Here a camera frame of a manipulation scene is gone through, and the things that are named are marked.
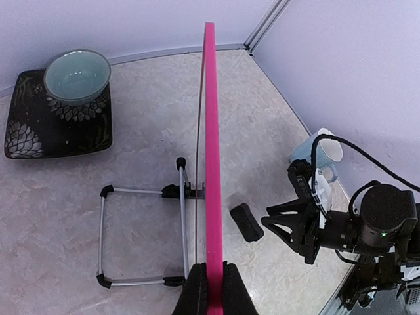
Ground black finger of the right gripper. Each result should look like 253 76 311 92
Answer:
266 199 310 217
261 215 304 253

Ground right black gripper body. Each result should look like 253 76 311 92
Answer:
294 201 320 264

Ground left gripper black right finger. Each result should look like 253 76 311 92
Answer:
223 261 258 315

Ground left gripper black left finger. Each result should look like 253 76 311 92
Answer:
172 262 208 315

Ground pink framed whiteboard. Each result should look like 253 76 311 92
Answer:
194 22 224 314

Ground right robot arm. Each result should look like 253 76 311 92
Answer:
261 181 419 310

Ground light blue mug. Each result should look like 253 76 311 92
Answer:
290 128 343 183

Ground black floral square plate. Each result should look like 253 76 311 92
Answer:
4 70 113 159

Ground green ceramic bowl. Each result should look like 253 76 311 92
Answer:
43 49 112 106

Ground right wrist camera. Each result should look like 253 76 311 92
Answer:
287 159 332 229

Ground whiteboard wire stand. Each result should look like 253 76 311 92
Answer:
96 157 204 289

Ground right aluminium frame post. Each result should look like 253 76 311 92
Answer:
243 0 292 55

